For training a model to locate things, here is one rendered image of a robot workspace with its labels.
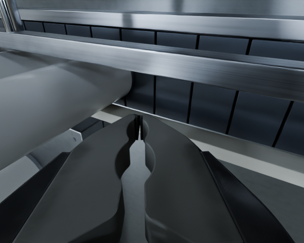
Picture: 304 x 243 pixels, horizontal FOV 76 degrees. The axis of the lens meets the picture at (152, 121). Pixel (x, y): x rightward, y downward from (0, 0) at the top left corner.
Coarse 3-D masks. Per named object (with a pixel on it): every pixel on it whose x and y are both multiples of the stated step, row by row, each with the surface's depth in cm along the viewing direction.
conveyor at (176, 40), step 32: (64, 32) 22; (96, 32) 20; (128, 32) 18; (160, 32) 17; (128, 96) 22; (160, 96) 20; (192, 96) 18; (224, 96) 17; (256, 96) 15; (224, 128) 18; (256, 128) 17; (288, 128) 15
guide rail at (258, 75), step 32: (0, 32) 14; (32, 32) 14; (96, 64) 11; (128, 64) 10; (160, 64) 9; (192, 64) 8; (224, 64) 8; (256, 64) 7; (288, 64) 7; (288, 96) 7
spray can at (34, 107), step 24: (24, 72) 13; (48, 72) 14; (72, 72) 15; (96, 72) 16; (120, 72) 18; (0, 96) 11; (24, 96) 12; (48, 96) 13; (72, 96) 14; (96, 96) 16; (120, 96) 20; (0, 120) 10; (24, 120) 11; (48, 120) 13; (72, 120) 15; (0, 144) 10; (24, 144) 12; (0, 168) 11
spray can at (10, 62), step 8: (0, 56) 18; (8, 56) 18; (16, 56) 19; (24, 56) 19; (32, 56) 20; (40, 56) 20; (48, 56) 21; (0, 64) 17; (8, 64) 18; (16, 64) 18; (24, 64) 19; (32, 64) 19; (40, 64) 20; (48, 64) 21; (0, 72) 17; (8, 72) 18; (16, 72) 18
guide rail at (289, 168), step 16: (112, 112) 20; (128, 112) 20; (176, 128) 17; (192, 128) 17; (208, 144) 16; (224, 144) 15; (240, 144) 15; (256, 144) 16; (224, 160) 15; (240, 160) 15; (256, 160) 14; (272, 160) 14; (288, 160) 14; (272, 176) 14; (288, 176) 13
